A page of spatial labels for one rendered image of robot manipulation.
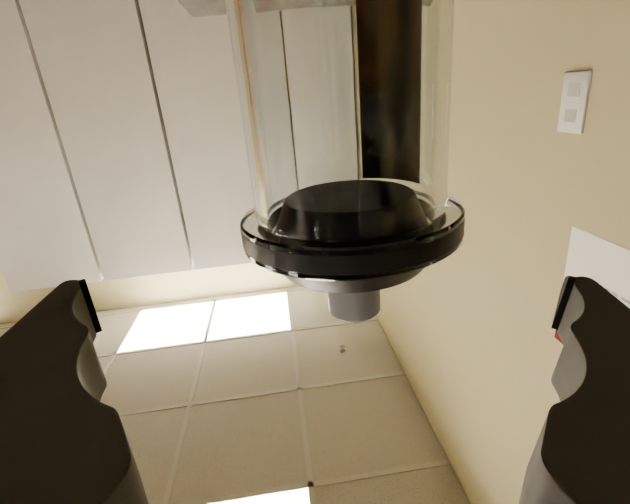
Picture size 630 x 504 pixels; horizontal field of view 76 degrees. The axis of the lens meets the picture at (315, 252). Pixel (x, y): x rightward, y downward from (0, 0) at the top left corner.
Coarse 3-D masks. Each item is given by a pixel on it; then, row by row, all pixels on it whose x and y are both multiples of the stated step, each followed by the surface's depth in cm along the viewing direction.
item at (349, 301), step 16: (416, 272) 18; (320, 288) 18; (336, 288) 17; (352, 288) 17; (368, 288) 17; (384, 288) 18; (336, 304) 21; (352, 304) 20; (368, 304) 21; (352, 320) 21
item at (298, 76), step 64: (256, 0) 14; (320, 0) 13; (384, 0) 13; (448, 0) 15; (256, 64) 15; (320, 64) 14; (384, 64) 14; (448, 64) 16; (256, 128) 16; (320, 128) 14; (384, 128) 14; (448, 128) 17; (256, 192) 18; (320, 192) 15; (384, 192) 15
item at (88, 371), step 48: (48, 336) 8; (0, 384) 7; (48, 384) 7; (96, 384) 9; (0, 432) 6; (48, 432) 6; (96, 432) 6; (0, 480) 6; (48, 480) 6; (96, 480) 6
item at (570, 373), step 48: (576, 288) 10; (576, 336) 8; (624, 336) 8; (576, 384) 8; (624, 384) 7; (576, 432) 6; (624, 432) 6; (528, 480) 7; (576, 480) 6; (624, 480) 6
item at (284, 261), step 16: (464, 224) 18; (448, 240) 16; (256, 256) 17; (272, 256) 17; (288, 256) 16; (304, 256) 16; (320, 256) 15; (336, 256) 15; (352, 256) 15; (368, 256) 15; (384, 256) 15; (400, 256) 15; (416, 256) 16; (432, 256) 16; (304, 272) 16; (320, 272) 16; (336, 272) 15; (352, 272) 15; (368, 272) 15
